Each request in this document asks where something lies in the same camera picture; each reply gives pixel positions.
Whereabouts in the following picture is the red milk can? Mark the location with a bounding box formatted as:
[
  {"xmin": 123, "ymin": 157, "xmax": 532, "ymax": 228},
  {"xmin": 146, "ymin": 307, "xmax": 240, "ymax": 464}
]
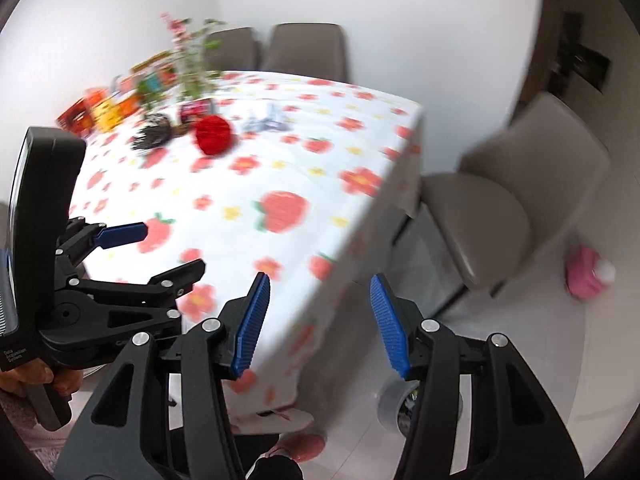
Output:
[{"xmin": 178, "ymin": 98, "xmax": 215, "ymax": 125}]

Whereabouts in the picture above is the yellow tiger toy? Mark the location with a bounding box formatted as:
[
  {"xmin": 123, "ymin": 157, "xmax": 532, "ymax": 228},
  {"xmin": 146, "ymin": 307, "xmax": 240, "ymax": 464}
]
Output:
[{"xmin": 92, "ymin": 98, "xmax": 124, "ymax": 132}]

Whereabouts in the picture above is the orange snack box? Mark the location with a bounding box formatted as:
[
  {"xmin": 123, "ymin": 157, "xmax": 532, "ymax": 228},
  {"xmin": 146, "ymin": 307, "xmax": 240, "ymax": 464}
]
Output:
[{"xmin": 116, "ymin": 90, "xmax": 141, "ymax": 118}]

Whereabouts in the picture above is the gold trimmed snack packet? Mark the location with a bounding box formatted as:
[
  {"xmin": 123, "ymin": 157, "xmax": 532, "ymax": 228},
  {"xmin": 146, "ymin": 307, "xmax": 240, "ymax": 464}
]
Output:
[{"xmin": 130, "ymin": 50, "xmax": 171, "ymax": 74}]

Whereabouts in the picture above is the red foam net ball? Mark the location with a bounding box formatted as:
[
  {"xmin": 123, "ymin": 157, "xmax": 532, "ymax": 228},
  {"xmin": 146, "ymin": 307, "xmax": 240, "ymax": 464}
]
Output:
[{"xmin": 194, "ymin": 115, "xmax": 233, "ymax": 156}]

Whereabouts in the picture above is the grey dining chair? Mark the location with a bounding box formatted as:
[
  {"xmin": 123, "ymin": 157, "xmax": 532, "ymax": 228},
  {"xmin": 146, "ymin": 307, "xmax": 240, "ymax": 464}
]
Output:
[
  {"xmin": 203, "ymin": 27, "xmax": 260, "ymax": 70},
  {"xmin": 260, "ymin": 23, "xmax": 349, "ymax": 82},
  {"xmin": 420, "ymin": 92, "xmax": 610, "ymax": 292}
]

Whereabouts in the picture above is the green vine plant in vase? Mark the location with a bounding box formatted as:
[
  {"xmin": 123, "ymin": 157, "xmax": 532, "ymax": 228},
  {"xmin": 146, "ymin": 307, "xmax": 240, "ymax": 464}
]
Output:
[{"xmin": 130, "ymin": 13, "xmax": 226, "ymax": 113}]

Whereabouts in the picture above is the person's left hand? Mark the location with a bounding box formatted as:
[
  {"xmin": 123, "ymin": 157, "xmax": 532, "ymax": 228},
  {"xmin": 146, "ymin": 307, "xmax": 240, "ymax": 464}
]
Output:
[{"xmin": 0, "ymin": 359, "xmax": 84, "ymax": 396}]

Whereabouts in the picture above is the black foam net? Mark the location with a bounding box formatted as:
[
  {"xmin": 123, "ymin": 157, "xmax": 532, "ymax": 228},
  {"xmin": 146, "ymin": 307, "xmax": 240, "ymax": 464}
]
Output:
[{"xmin": 131, "ymin": 113, "xmax": 191, "ymax": 151}]

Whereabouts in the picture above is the white silver wrapper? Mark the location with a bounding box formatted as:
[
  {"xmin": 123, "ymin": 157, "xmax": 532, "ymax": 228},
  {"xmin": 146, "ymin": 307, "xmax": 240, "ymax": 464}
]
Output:
[{"xmin": 242, "ymin": 103, "xmax": 292, "ymax": 133}]

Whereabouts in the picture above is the pink slipper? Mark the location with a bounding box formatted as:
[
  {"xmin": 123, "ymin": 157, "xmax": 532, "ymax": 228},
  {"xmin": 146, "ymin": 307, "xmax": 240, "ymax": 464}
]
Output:
[{"xmin": 264, "ymin": 434, "xmax": 326, "ymax": 463}]

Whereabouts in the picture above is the red snack packet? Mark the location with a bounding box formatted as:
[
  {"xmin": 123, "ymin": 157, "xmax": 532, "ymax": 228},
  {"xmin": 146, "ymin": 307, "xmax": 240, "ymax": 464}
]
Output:
[{"xmin": 56, "ymin": 99, "xmax": 94, "ymax": 138}]

